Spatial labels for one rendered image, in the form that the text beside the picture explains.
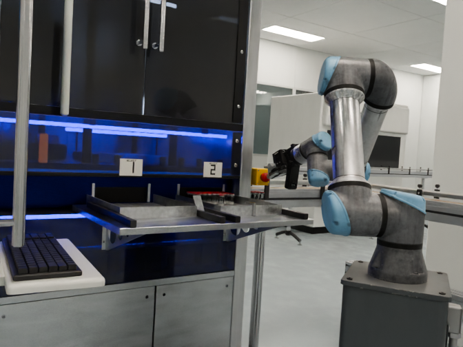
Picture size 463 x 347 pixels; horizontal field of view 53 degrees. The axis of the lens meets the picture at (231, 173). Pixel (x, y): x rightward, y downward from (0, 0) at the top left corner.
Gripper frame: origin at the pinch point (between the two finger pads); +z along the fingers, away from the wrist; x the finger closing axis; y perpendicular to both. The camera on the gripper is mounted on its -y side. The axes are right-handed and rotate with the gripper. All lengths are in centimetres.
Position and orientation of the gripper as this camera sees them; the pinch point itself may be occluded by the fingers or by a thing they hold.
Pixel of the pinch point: (269, 178)
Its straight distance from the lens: 192.7
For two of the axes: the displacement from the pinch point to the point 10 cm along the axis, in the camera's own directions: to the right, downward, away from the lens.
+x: -8.3, -0.2, -5.6
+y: -1.8, -9.4, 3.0
